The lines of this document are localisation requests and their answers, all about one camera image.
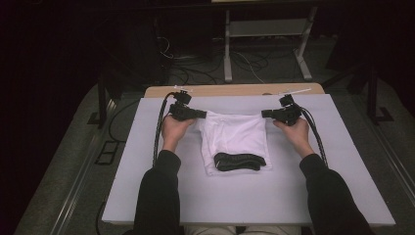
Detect white foam board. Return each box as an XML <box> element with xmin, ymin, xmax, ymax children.
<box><xmin>101</xmin><ymin>94</ymin><xmax>396</xmax><ymax>227</ymax></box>

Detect person's right hand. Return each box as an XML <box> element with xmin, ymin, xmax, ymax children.
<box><xmin>273</xmin><ymin>117</ymin><xmax>316</xmax><ymax>160</ymax></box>

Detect black floor cable loop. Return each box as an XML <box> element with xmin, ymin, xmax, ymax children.
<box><xmin>108</xmin><ymin>99</ymin><xmax>141</xmax><ymax>143</ymax></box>

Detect black metal stand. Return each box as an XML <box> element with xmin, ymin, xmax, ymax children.
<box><xmin>87</xmin><ymin>76</ymin><xmax>118</xmax><ymax>129</ymax></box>
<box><xmin>365</xmin><ymin>63</ymin><xmax>394</xmax><ymax>125</ymax></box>

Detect black floor cable bundle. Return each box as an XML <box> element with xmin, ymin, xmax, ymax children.
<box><xmin>167</xmin><ymin>55</ymin><xmax>226</xmax><ymax>86</ymax></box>

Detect person's left hand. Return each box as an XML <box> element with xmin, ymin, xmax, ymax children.
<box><xmin>161</xmin><ymin>115</ymin><xmax>197</xmax><ymax>153</ymax></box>

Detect white shorts with black waistband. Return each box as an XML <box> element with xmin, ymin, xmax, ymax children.
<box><xmin>198</xmin><ymin>110</ymin><xmax>273</xmax><ymax>176</ymax></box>

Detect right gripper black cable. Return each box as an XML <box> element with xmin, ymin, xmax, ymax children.
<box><xmin>300</xmin><ymin>106</ymin><xmax>329</xmax><ymax>168</ymax></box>

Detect wooden table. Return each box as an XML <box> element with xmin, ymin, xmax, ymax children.
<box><xmin>144</xmin><ymin>82</ymin><xmax>326</xmax><ymax>99</ymax></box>

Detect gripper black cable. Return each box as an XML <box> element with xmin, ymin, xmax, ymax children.
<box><xmin>300</xmin><ymin>106</ymin><xmax>329</xmax><ymax>168</ymax></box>
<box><xmin>152</xmin><ymin>92</ymin><xmax>177</xmax><ymax>165</ymax></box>

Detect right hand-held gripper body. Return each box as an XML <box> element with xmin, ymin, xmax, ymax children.
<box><xmin>275</xmin><ymin>87</ymin><xmax>312</xmax><ymax>127</ymax></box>

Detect white floor cable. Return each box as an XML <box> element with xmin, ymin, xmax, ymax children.
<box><xmin>233</xmin><ymin>51</ymin><xmax>266</xmax><ymax>84</ymax></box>

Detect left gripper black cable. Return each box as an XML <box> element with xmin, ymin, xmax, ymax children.
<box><xmin>152</xmin><ymin>92</ymin><xmax>177</xmax><ymax>165</ymax></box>

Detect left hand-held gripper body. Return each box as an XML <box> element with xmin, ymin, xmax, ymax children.
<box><xmin>168</xmin><ymin>85</ymin><xmax>194</xmax><ymax>122</ymax></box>

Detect white metal stand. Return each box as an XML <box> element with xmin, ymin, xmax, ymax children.
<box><xmin>223</xmin><ymin>6</ymin><xmax>319</xmax><ymax>83</ymax></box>

